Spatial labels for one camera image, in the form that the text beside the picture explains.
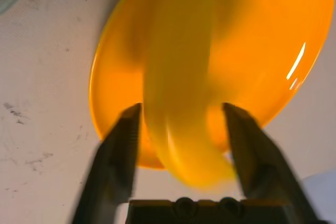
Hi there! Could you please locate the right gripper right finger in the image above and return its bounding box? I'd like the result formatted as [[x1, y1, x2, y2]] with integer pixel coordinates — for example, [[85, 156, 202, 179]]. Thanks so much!
[[222, 102, 329, 224]]

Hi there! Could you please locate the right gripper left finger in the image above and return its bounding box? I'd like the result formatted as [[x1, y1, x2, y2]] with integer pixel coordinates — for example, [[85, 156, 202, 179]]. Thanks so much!
[[71, 102, 144, 224]]

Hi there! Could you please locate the yellow banana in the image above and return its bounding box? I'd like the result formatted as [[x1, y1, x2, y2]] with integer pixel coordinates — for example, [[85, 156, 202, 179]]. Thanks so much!
[[142, 0, 236, 191]]

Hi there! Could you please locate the yellow plate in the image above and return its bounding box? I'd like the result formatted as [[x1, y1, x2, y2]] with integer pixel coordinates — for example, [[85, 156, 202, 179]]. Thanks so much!
[[89, 0, 333, 170]]

